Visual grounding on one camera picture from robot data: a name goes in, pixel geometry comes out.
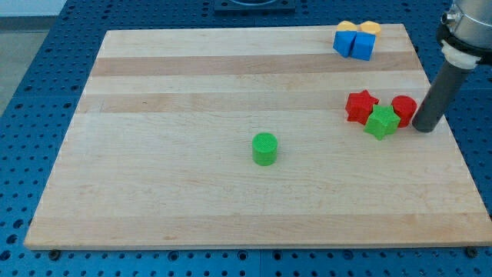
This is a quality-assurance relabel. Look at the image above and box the right blue cube block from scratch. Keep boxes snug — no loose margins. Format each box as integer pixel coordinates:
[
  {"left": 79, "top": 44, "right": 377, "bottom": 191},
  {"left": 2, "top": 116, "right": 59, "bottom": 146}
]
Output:
[{"left": 351, "top": 32, "right": 377, "bottom": 61}]

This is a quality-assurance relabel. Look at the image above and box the left yellow block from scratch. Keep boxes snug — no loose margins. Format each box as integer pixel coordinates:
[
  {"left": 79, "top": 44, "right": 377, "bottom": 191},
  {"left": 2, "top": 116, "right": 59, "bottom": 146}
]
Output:
[{"left": 336, "top": 21, "right": 358, "bottom": 32}]

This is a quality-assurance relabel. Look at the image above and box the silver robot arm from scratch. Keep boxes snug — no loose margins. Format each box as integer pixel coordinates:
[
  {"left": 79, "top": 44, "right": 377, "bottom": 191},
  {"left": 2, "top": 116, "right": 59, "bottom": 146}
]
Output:
[{"left": 437, "top": 0, "right": 491, "bottom": 70}]

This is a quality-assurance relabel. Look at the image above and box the right yellow block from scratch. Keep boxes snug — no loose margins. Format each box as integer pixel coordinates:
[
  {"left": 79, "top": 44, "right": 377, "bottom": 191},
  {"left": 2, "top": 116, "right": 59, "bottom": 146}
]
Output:
[{"left": 360, "top": 21, "right": 381, "bottom": 37}]

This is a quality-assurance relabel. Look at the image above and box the yellow block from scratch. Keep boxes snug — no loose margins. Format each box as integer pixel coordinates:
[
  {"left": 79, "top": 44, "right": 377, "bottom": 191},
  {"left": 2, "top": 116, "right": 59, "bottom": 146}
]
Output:
[
  {"left": 336, "top": 21, "right": 358, "bottom": 32},
  {"left": 360, "top": 21, "right": 381, "bottom": 37}
]

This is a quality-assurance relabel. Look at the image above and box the green star block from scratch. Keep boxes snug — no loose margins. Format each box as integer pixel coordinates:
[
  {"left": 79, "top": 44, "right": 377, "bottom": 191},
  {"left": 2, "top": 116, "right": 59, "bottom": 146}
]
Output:
[{"left": 364, "top": 105, "right": 401, "bottom": 140}]

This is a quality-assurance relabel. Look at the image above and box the wooden board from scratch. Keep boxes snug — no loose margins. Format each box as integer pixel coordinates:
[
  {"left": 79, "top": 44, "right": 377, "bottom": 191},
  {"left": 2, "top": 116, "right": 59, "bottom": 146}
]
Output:
[{"left": 25, "top": 24, "right": 491, "bottom": 251}]

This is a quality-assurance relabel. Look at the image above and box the red star block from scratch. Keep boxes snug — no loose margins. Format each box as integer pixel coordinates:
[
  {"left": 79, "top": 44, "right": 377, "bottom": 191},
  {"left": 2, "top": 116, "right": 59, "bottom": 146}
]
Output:
[{"left": 345, "top": 90, "right": 380, "bottom": 125}]

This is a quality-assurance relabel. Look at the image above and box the blue cube block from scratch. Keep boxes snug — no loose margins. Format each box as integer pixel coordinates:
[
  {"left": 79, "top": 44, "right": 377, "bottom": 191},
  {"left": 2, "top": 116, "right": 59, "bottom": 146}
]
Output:
[
  {"left": 351, "top": 32, "right": 377, "bottom": 61},
  {"left": 333, "top": 31, "right": 357, "bottom": 58}
]

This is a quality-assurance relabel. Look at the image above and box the left blue cube block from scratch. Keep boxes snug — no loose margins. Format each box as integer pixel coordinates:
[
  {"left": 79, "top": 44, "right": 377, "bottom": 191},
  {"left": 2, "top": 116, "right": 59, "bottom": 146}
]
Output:
[{"left": 333, "top": 31, "right": 357, "bottom": 58}]

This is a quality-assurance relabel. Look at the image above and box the red cylinder block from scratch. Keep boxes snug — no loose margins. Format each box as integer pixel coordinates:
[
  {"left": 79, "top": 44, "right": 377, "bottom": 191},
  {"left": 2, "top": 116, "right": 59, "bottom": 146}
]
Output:
[{"left": 391, "top": 95, "right": 417, "bottom": 128}]

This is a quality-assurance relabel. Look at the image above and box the green cylinder block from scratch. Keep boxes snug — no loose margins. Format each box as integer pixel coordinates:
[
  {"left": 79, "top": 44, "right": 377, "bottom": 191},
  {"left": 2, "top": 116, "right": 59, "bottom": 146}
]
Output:
[{"left": 251, "top": 132, "right": 278, "bottom": 166}]

